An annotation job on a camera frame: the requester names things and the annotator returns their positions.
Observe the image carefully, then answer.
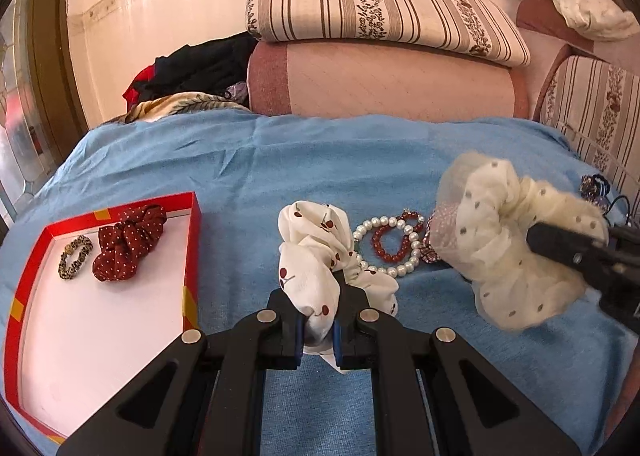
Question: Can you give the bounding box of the light blue bed cover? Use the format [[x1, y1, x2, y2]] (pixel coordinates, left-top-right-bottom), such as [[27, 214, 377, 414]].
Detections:
[[1, 109, 637, 455]]

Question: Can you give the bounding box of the red white box tray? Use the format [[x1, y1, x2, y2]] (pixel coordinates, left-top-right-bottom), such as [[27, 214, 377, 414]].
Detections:
[[2, 193, 201, 444]]

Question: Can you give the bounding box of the wooden door with glass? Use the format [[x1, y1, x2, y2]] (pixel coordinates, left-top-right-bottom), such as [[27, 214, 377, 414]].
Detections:
[[1, 0, 89, 222]]

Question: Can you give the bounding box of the leopard print hair tie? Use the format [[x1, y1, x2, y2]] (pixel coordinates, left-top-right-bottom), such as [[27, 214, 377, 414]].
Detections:
[[57, 234, 94, 281]]

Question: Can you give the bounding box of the blue striped ribbon brooch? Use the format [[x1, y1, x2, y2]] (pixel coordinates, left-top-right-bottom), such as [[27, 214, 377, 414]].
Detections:
[[579, 174, 611, 211]]

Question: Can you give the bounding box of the maroon plaid scrunchie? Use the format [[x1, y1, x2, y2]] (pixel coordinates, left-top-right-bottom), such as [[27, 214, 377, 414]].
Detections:
[[420, 216, 442, 264]]

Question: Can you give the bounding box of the striped floral pillow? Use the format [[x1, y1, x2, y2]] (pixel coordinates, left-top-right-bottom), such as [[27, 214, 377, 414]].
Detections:
[[245, 0, 530, 68]]

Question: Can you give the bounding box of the red bead bracelet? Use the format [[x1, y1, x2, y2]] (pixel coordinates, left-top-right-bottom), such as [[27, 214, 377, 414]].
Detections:
[[372, 209, 424, 266]]

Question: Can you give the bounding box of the maroon polka dot scrunchie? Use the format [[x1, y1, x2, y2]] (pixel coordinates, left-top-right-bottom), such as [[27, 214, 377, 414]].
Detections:
[[92, 205, 167, 282]]

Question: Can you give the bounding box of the pink bolster cushion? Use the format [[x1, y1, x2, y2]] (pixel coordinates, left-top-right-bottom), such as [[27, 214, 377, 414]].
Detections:
[[247, 40, 529, 122]]

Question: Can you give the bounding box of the cream dotted sheer scrunchie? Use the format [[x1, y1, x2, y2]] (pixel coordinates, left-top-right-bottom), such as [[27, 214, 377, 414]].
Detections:
[[428, 152, 608, 330]]

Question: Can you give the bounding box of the white pearl bracelet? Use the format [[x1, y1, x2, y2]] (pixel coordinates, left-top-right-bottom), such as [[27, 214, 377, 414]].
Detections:
[[352, 214, 426, 278]]

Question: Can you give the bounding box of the white cherry print scrunchie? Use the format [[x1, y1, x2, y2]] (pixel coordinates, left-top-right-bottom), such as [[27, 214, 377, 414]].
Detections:
[[278, 200, 399, 367]]

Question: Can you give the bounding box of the white cloth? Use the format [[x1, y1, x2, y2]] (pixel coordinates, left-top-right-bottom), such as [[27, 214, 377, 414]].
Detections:
[[552, 0, 639, 42]]

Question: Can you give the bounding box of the black clothing pile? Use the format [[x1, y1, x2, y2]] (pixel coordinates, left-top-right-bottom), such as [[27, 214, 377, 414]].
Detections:
[[122, 32, 258, 109]]

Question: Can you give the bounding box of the leaf print fabric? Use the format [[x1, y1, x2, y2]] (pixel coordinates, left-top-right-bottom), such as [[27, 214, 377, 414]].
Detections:
[[108, 92, 246, 124]]

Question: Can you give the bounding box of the black hair tie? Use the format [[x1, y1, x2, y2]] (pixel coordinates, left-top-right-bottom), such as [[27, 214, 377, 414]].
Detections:
[[602, 195, 634, 228]]

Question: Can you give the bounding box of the striped floral side cushion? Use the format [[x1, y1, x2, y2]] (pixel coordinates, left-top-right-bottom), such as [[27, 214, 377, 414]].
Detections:
[[538, 55, 639, 219]]

